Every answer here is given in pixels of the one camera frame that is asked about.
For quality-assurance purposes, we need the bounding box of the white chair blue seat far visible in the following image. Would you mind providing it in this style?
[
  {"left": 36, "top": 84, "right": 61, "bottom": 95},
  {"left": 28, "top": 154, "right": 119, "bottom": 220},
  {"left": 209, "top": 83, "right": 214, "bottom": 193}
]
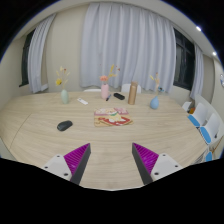
[{"left": 188, "top": 103, "right": 208, "bottom": 127}]

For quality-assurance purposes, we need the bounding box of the right dark window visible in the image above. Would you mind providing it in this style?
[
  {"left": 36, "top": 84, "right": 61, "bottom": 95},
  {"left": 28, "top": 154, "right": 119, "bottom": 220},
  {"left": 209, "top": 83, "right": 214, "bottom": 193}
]
[{"left": 174, "top": 30, "right": 195, "bottom": 90}]

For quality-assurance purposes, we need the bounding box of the left dark window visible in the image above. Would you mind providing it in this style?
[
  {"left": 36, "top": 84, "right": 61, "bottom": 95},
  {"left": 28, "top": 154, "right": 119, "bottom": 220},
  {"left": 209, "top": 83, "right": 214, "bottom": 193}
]
[{"left": 19, "top": 29, "right": 35, "bottom": 87}]

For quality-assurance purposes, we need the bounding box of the white right curtain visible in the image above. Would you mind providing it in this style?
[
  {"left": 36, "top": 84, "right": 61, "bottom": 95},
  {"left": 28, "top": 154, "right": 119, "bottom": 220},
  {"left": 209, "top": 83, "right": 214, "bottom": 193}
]
[{"left": 190, "top": 45, "right": 204, "bottom": 99}]

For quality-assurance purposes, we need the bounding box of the white chair blue seat near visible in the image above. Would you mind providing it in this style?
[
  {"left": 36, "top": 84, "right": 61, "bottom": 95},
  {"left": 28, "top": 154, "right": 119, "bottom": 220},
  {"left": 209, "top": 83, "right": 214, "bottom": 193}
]
[{"left": 199, "top": 113, "right": 220, "bottom": 144}]

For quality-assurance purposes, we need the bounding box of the white chair blue seat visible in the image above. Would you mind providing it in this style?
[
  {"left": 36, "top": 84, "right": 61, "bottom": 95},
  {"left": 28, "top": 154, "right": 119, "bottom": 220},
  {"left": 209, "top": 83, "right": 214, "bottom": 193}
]
[
  {"left": 188, "top": 103, "right": 208, "bottom": 127},
  {"left": 199, "top": 113, "right": 220, "bottom": 144}
]

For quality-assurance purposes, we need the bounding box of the black glasses case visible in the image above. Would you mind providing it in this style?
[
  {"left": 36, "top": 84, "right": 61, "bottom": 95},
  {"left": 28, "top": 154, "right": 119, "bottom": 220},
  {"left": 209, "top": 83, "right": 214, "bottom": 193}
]
[{"left": 113, "top": 93, "right": 125, "bottom": 100}]

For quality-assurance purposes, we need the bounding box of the green vase with yellow flowers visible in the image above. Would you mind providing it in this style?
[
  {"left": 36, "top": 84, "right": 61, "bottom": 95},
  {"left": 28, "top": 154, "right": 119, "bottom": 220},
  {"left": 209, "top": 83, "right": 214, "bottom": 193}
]
[{"left": 55, "top": 66, "right": 70, "bottom": 104}]

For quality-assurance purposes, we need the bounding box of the black computer mouse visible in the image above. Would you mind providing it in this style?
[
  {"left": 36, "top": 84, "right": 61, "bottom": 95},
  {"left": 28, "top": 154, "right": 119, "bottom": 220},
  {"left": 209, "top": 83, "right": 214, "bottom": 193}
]
[{"left": 57, "top": 120, "right": 73, "bottom": 131}]

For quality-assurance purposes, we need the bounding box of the white curtain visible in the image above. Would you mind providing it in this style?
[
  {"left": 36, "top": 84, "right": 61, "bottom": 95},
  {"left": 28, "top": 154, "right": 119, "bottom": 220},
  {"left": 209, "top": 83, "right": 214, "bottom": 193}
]
[
  {"left": 27, "top": 14, "right": 56, "bottom": 93},
  {"left": 190, "top": 45, "right": 204, "bottom": 99},
  {"left": 80, "top": 3, "right": 176, "bottom": 92}
]

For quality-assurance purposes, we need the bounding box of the pink vase with orange flowers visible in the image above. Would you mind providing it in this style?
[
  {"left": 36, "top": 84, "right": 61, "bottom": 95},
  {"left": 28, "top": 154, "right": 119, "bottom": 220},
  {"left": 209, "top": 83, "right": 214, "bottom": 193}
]
[{"left": 99, "top": 65, "right": 120, "bottom": 100}]

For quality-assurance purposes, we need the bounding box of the white centre curtain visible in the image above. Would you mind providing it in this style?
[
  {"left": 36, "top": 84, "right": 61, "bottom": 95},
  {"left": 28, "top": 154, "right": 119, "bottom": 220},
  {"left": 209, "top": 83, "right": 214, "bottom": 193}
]
[{"left": 80, "top": 3, "right": 176, "bottom": 92}]

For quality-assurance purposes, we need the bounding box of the white left curtain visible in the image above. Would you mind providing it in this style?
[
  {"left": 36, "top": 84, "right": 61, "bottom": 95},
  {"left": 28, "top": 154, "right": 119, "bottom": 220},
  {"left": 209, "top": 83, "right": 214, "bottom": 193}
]
[{"left": 27, "top": 14, "right": 56, "bottom": 93}]

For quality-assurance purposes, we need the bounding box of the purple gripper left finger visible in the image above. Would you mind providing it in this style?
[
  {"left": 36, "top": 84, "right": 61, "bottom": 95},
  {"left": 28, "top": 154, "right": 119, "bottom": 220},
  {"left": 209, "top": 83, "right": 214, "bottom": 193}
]
[{"left": 42, "top": 143, "right": 91, "bottom": 185}]

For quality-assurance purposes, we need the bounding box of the white remote control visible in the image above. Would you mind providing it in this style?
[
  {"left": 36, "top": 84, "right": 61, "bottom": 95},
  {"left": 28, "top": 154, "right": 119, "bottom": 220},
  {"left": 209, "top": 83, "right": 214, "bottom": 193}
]
[{"left": 77, "top": 98, "right": 88, "bottom": 105}]

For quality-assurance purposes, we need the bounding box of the white chair behind table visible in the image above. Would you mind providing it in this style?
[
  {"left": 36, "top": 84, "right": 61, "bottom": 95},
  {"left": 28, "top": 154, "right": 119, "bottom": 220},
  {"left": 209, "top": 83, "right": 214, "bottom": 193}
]
[{"left": 121, "top": 84, "right": 141, "bottom": 93}]

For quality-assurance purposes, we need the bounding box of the dark window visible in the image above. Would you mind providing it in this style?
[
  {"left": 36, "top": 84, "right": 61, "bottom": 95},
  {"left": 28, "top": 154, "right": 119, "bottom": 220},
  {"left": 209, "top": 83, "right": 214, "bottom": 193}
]
[
  {"left": 19, "top": 29, "right": 35, "bottom": 87},
  {"left": 174, "top": 30, "right": 195, "bottom": 90}
]

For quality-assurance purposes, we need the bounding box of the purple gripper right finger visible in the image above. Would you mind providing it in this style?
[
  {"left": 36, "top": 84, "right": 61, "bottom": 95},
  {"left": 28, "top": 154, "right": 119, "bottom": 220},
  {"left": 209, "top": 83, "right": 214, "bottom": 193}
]
[{"left": 132, "top": 143, "right": 182, "bottom": 185}]

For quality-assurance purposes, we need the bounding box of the tan cylindrical bottle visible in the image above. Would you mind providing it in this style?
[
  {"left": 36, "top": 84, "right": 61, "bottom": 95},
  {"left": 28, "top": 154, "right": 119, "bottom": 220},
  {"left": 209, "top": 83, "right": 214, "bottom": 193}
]
[{"left": 128, "top": 81, "right": 138, "bottom": 105}]

